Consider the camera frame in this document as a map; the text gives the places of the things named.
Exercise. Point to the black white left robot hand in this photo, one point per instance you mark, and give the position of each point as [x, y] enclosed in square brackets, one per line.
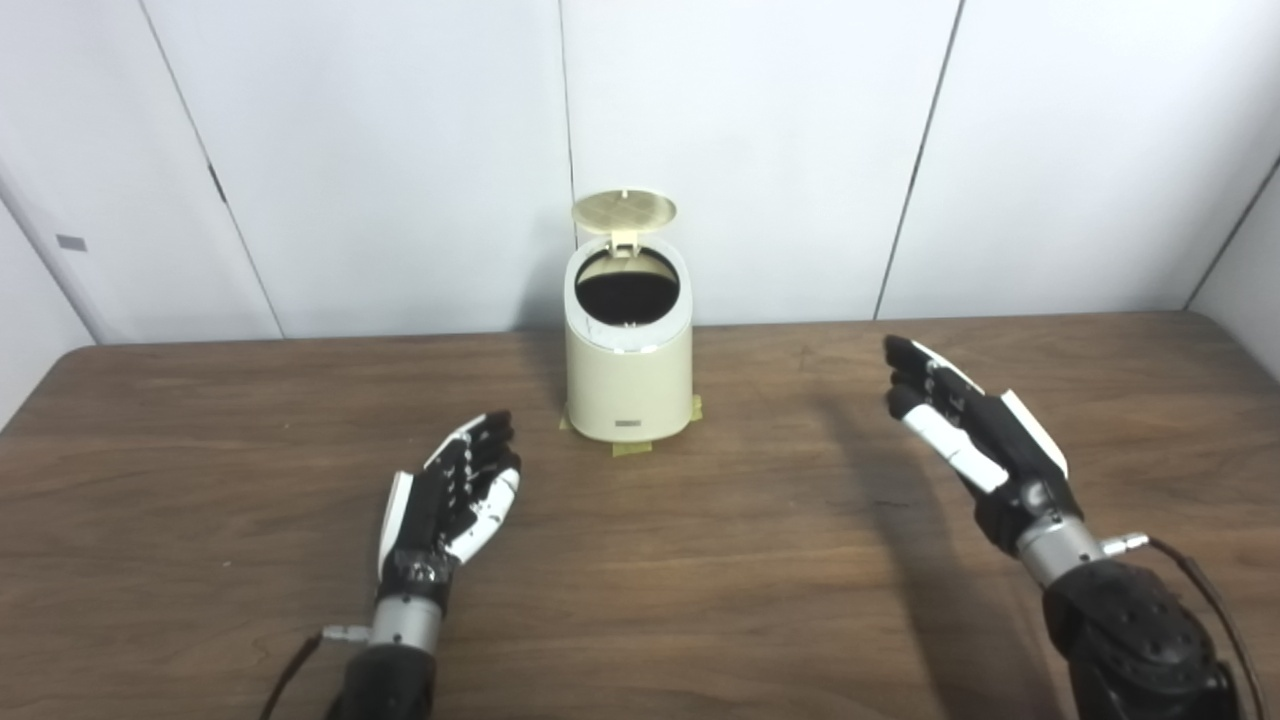
[425, 515]

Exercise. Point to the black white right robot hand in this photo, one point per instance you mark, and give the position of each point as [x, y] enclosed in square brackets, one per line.
[1000, 450]

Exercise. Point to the round cream bin lid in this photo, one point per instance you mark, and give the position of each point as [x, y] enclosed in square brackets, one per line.
[624, 208]

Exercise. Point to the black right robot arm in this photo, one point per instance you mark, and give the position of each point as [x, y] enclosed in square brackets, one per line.
[1130, 630]

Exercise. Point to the black wall panel clip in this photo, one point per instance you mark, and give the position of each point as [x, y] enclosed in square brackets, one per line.
[216, 184]

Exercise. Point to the grey wall label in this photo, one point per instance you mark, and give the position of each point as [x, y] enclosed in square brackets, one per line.
[71, 243]

